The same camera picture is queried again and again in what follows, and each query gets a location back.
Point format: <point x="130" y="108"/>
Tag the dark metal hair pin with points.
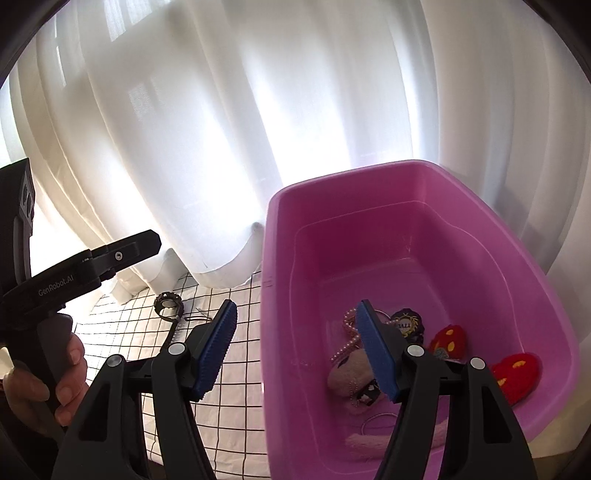
<point x="198" y="319"/>

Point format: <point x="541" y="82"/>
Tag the white black-grid tablecloth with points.
<point x="231" y="415"/>

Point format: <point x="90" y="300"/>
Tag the small silver bangle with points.
<point x="385" y="315"/>

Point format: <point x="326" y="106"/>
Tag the white sheer curtain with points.
<point x="184" y="115"/>

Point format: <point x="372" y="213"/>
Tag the black scalloped badge clip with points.
<point x="406" y="323"/>

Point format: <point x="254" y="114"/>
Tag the black wrist watch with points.
<point x="159" y="309"/>

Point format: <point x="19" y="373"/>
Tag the pink plastic basin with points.
<point x="415" y="230"/>

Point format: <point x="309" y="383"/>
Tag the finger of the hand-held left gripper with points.
<point x="124" y="254"/>

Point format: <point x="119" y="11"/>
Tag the large silver bangle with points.
<point x="375" y="416"/>

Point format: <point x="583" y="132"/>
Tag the pink fuzzy strawberry headband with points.
<point x="517" y="374"/>

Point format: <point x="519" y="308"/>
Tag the person's left hand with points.
<point x="27" y="392"/>

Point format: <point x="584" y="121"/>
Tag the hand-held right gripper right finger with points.
<point x="378" y="355"/>

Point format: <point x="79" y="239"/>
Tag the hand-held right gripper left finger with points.
<point x="214" y="355"/>

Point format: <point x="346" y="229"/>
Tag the black polka dot ribbon bow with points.
<point x="369" y="394"/>

